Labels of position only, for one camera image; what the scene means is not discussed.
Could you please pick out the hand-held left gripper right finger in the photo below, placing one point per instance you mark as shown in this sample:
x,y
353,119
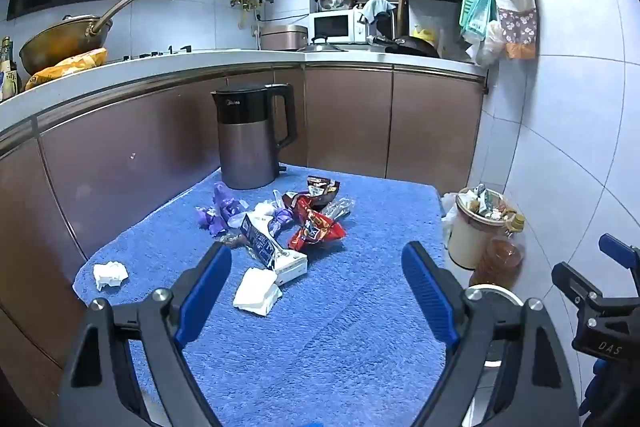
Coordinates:
x,y
425,287

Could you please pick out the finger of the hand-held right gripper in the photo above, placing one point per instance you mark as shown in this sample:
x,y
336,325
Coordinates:
x,y
620,249
572,282

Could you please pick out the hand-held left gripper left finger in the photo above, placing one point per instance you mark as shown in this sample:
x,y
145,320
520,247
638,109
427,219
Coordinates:
x,y
202,292

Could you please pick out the white paper napkin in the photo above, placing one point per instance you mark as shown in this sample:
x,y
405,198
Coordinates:
x,y
257,292

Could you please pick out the white round trash bin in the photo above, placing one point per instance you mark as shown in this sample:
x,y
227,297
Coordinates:
x,y
492,293

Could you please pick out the dark and white carton box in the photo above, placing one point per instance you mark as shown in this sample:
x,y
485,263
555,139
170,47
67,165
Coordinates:
x,y
280,264

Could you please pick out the white tissue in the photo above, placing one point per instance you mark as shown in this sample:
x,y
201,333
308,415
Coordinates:
x,y
110,274

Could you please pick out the clear plastic wrapper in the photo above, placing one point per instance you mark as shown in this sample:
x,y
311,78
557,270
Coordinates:
x,y
337,209

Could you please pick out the red snack packet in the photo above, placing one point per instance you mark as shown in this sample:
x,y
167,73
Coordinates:
x,y
299,207
317,232

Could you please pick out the brown snack packet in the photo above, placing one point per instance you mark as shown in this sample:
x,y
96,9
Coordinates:
x,y
322,189

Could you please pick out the cream bin full of waste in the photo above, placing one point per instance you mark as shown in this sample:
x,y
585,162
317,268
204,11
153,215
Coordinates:
x,y
465,242

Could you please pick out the purple candy wrapper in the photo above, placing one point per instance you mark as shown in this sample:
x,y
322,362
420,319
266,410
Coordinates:
x,y
282,218
209,221
226,202

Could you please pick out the cooking oil bottle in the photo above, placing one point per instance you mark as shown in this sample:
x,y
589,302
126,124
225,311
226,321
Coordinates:
x,y
500,262

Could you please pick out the blue towel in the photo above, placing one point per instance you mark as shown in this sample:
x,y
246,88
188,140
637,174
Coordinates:
x,y
350,307

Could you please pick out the small white tissue ball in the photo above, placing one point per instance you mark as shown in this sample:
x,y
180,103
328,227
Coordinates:
x,y
262,210

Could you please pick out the clear plastic tube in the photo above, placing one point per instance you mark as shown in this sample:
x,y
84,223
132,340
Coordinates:
x,y
277,198

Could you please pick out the dark steel electric kettle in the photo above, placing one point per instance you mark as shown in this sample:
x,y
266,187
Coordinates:
x,y
245,147

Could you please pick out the brown base cabinet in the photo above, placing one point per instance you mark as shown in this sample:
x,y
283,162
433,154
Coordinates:
x,y
125,147

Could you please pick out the black frying pan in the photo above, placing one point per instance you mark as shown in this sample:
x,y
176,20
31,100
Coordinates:
x,y
412,47

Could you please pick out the white plastic bag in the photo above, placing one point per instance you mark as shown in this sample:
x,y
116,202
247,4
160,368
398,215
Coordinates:
x,y
487,47

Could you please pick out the gas stove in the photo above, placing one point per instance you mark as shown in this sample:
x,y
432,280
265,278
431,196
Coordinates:
x,y
160,53

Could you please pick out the glass pot lid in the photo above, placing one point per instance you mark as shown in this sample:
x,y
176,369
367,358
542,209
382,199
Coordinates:
x,y
322,46

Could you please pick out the brown rice cooker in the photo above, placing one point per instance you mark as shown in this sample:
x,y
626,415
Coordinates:
x,y
282,38

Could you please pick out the wooden board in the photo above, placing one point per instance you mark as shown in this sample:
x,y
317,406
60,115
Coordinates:
x,y
403,12

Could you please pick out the white microwave oven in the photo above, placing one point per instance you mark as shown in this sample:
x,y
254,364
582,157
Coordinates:
x,y
332,27

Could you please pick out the green grater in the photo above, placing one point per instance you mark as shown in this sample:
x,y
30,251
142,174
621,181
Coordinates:
x,y
475,14

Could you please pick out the light blue cloth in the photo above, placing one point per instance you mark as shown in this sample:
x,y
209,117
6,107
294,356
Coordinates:
x,y
377,8

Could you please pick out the brass gas pipes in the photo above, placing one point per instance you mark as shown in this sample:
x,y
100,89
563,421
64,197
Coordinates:
x,y
245,2

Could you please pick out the glass bottle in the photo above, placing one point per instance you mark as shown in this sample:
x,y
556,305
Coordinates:
x,y
7,72

